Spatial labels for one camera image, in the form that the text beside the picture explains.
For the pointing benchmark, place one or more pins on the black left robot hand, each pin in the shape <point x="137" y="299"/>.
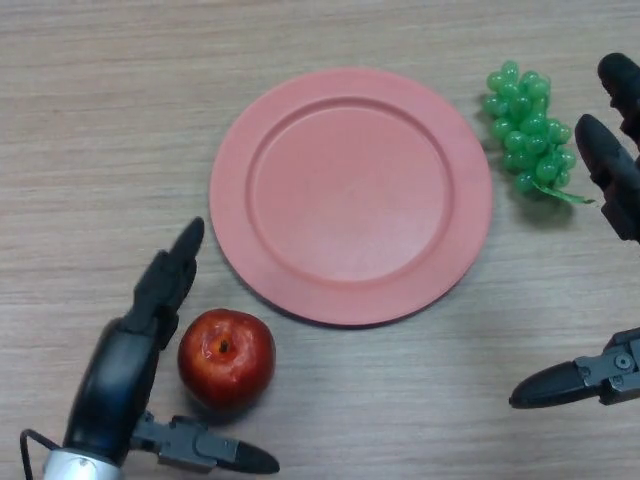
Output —
<point x="112" y="380"/>

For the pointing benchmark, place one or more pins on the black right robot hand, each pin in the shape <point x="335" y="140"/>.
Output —
<point x="612" y="165"/>

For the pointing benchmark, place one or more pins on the red apple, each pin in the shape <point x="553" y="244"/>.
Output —
<point x="227" y="370"/>

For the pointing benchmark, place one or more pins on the pink round plate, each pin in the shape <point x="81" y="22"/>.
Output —
<point x="350" y="200"/>

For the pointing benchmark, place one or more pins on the green grape bunch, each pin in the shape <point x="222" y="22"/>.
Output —
<point x="522" y="130"/>

